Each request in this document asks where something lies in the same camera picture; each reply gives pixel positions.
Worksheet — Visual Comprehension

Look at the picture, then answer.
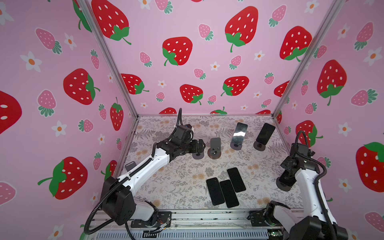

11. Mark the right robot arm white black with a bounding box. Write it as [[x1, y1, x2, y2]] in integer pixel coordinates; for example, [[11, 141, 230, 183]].
[[264, 152, 348, 240]]

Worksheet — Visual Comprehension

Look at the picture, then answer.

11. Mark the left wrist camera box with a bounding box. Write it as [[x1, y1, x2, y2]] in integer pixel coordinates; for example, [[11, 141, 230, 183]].
[[174, 125, 194, 142]]

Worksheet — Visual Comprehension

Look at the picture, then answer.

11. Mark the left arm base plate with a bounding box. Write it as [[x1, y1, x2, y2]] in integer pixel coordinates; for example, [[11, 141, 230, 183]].
[[130, 211, 172, 229]]

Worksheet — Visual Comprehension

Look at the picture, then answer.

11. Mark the aluminium front rail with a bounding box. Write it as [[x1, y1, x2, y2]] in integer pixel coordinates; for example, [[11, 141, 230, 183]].
[[90, 209, 306, 230]]

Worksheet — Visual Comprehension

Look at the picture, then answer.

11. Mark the reflective phone blue edge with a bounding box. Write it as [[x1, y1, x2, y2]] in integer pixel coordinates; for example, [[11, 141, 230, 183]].
[[232, 122, 248, 145]]

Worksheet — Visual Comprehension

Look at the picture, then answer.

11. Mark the dark stand far right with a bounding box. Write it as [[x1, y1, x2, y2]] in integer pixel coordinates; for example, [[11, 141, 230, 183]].
[[253, 141, 266, 152]]

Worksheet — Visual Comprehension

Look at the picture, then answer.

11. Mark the grey stand under reflective phone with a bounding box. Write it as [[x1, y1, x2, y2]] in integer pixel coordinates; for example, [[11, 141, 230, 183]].
[[230, 142, 243, 151]]

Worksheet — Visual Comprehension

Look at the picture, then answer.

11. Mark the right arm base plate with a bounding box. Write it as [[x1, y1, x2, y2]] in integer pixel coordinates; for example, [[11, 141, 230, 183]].
[[247, 209, 272, 227]]

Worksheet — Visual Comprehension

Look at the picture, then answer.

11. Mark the dark stand near right wall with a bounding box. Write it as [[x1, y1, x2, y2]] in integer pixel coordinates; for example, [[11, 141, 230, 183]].
[[276, 177, 297, 192]]

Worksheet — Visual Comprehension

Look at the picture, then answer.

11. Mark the grey stand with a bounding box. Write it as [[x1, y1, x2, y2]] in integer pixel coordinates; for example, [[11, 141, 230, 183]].
[[192, 153, 205, 160], [230, 142, 243, 151], [125, 161, 137, 172]]

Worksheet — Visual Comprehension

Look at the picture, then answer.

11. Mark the black phone wood stand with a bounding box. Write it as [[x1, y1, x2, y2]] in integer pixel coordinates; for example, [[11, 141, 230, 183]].
[[220, 180, 239, 208]]

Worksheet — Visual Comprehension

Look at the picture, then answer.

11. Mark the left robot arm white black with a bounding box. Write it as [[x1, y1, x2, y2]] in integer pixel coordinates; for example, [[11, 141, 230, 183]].
[[101, 140, 206, 226]]

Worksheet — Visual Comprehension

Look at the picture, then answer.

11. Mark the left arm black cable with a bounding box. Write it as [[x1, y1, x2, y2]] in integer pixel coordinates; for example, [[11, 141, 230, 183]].
[[83, 107, 184, 235]]

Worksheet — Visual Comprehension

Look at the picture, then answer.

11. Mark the white vent grille strip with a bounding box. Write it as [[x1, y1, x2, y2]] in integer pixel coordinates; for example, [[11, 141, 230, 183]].
[[95, 229, 271, 240]]

